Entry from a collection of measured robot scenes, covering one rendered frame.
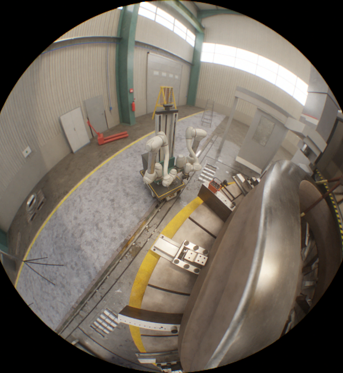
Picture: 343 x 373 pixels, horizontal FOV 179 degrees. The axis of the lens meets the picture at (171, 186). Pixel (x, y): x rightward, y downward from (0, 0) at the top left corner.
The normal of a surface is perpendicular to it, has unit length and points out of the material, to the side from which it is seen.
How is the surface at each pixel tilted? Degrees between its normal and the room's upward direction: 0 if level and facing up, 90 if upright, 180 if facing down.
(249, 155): 90
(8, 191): 90
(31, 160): 90
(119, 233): 0
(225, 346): 45
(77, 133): 90
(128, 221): 0
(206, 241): 0
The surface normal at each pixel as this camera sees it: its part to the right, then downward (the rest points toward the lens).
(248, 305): -0.61, -0.68
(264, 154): -0.51, 0.65
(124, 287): 0.07, -0.62
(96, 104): 0.86, 0.43
